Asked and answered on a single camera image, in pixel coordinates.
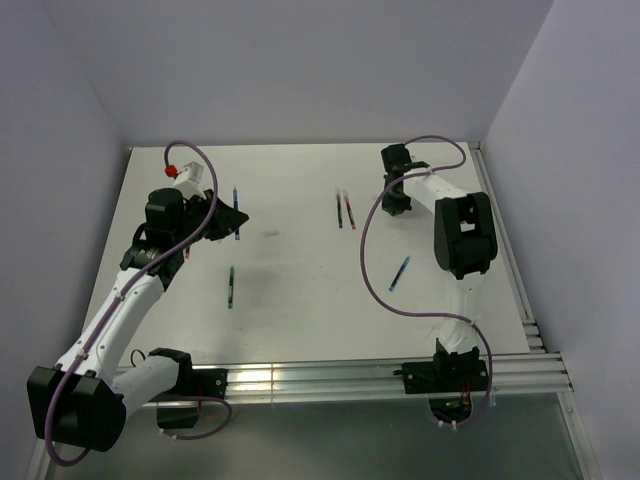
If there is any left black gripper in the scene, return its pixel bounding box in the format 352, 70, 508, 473
173, 189, 248, 248

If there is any green pen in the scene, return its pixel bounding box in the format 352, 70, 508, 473
227, 265, 235, 309

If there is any red pen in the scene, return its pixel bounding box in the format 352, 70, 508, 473
342, 190, 356, 230

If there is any light blue pen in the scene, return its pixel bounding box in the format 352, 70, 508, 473
388, 256, 411, 292

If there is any aluminium rail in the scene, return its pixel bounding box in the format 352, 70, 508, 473
114, 309, 571, 406

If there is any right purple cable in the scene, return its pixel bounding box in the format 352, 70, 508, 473
360, 135, 494, 426

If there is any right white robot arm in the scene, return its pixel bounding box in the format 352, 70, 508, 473
381, 144, 498, 390

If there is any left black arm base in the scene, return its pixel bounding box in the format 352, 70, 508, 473
152, 369, 233, 440

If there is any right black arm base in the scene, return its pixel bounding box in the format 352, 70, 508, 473
393, 347, 493, 430

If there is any purple pen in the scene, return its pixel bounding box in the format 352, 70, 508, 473
335, 188, 344, 229

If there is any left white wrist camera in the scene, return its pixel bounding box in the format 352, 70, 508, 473
164, 162, 205, 199

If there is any dark blue pen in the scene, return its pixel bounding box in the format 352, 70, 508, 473
232, 185, 240, 241

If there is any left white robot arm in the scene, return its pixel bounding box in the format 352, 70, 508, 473
27, 188, 249, 467

